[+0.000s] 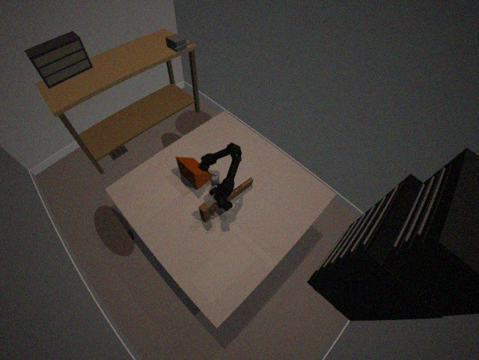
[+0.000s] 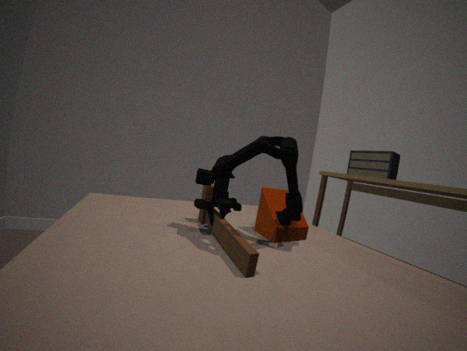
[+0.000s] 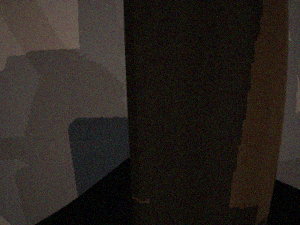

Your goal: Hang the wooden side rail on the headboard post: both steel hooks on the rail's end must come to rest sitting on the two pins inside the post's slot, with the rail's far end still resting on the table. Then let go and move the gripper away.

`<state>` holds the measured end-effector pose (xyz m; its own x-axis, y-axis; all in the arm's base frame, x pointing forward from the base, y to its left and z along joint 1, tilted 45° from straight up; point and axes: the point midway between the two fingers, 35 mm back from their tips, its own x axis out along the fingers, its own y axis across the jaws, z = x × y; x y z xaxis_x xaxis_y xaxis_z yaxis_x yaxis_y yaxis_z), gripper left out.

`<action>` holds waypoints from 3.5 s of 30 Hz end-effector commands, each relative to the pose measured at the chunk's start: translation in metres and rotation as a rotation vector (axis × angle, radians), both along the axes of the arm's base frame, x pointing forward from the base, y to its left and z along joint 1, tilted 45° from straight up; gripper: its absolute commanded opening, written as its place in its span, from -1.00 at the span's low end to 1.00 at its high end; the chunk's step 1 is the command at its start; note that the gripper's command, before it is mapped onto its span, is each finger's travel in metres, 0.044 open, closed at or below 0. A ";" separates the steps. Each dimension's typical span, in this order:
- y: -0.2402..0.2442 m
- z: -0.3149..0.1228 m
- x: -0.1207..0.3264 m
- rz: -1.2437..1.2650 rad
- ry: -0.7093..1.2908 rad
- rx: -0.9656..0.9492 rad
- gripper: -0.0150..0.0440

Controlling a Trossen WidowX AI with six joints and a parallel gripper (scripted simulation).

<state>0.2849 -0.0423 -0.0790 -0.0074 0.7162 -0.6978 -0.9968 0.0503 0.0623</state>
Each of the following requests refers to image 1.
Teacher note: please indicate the brown wooden post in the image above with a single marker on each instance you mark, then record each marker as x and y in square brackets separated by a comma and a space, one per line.
[204, 210]

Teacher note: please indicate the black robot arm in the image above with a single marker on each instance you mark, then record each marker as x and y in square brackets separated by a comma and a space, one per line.
[224, 189]

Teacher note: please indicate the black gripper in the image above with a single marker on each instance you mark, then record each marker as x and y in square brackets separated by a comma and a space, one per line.
[213, 191]

